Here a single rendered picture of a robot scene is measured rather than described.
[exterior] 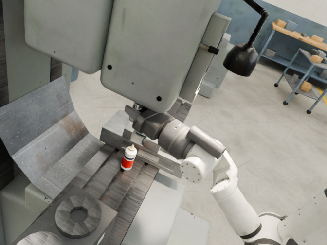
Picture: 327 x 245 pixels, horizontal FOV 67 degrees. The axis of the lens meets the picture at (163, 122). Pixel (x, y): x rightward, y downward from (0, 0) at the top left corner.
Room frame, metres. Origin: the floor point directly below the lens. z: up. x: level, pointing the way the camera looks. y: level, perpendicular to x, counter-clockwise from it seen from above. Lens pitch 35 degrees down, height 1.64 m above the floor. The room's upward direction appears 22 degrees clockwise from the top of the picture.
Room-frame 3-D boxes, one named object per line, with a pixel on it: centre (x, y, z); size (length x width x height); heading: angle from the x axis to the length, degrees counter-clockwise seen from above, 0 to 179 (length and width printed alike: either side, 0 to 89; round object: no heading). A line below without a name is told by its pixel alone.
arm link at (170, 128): (0.55, -0.01, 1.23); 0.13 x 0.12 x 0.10; 154
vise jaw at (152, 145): (0.75, 0.00, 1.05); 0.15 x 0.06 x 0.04; 175
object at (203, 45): (0.55, -0.02, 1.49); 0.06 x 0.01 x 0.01; 83
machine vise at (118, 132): (0.76, 0.03, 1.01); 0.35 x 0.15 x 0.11; 85
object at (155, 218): (0.59, 0.08, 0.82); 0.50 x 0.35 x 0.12; 83
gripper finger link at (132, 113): (0.56, 0.09, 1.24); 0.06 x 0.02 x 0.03; 65
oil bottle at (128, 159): (0.63, 0.07, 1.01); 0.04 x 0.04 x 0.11
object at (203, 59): (0.57, -0.03, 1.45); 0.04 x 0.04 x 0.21; 83
